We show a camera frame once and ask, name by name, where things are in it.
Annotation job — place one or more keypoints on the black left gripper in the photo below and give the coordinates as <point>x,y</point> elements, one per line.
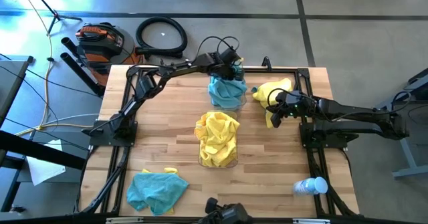
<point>229,72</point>

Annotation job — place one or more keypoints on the light blue microfiber towel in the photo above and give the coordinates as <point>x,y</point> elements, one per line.
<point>227,92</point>

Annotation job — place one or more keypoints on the orange black shop vacuum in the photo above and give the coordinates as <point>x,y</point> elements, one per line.
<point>100,45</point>

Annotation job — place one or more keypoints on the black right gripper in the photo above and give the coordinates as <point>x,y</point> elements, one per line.
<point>301,105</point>

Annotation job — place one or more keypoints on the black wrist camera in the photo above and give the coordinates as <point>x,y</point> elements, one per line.
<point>282,98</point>
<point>230,56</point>

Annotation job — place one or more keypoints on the teal microfiber towel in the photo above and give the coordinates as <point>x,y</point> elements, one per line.
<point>157,192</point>

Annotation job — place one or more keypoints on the black tripod stand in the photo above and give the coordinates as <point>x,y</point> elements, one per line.
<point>44,0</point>

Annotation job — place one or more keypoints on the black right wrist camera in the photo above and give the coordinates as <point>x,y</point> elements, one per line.
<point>282,98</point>

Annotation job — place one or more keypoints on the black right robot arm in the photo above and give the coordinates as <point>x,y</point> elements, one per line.
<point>361,115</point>

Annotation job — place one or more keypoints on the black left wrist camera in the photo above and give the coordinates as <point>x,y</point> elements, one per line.
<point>230,56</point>

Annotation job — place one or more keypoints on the black side table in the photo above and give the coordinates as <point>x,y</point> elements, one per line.
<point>20,147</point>

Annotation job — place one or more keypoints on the black vacuum wand tube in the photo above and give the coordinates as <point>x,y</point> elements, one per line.
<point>77,68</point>
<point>68,44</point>

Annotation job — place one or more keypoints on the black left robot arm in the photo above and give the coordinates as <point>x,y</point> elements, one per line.
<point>174,71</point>

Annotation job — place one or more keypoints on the grey desk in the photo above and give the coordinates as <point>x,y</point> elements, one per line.
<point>10,77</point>

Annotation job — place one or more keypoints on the black camera device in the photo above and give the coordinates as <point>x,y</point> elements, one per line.
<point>232,214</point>

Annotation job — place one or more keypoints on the black aluminium table frame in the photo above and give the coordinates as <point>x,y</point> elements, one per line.
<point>180,220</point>

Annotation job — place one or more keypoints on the silver metal bracket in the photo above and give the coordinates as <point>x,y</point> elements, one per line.
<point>123,221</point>
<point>311,221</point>

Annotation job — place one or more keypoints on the grey metal table frame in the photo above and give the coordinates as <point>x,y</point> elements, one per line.
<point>399,157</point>

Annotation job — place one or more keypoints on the white paper sheet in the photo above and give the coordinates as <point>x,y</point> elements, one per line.
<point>43,170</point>

